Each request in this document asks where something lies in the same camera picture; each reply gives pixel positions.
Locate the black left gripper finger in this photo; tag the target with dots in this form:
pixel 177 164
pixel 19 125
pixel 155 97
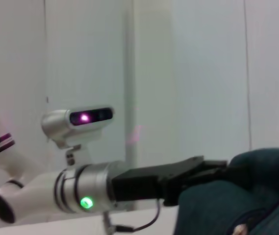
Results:
pixel 215 164

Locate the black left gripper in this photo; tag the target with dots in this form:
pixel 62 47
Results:
pixel 139 183

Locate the dark teal fabric lunch bag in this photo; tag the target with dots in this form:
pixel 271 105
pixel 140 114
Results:
pixel 227 210

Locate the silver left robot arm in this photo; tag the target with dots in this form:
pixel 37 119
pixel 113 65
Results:
pixel 92 186

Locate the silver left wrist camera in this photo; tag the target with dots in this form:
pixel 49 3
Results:
pixel 63 124

